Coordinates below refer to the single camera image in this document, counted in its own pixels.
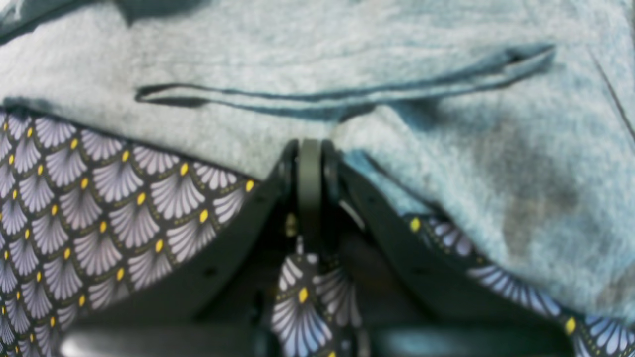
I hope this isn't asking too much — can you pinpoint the light grey T-shirt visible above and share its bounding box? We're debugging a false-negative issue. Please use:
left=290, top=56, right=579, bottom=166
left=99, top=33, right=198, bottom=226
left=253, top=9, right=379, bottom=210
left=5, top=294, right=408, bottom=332
left=1, top=0, right=634, bottom=324

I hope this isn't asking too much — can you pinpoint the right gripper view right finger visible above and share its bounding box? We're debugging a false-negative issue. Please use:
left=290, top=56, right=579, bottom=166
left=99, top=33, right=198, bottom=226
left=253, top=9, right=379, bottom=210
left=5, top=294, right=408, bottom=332
left=322, top=141, right=574, bottom=357

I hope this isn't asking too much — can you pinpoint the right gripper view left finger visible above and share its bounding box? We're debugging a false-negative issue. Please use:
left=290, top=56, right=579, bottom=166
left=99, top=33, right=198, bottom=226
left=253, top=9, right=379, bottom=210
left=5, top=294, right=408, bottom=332
left=60, top=140, right=322, bottom=357

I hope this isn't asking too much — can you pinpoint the fan-patterned purple tablecloth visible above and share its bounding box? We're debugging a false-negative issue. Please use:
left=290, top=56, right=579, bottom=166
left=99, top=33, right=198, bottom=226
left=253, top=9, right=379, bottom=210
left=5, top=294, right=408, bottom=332
left=1, top=109, right=634, bottom=357

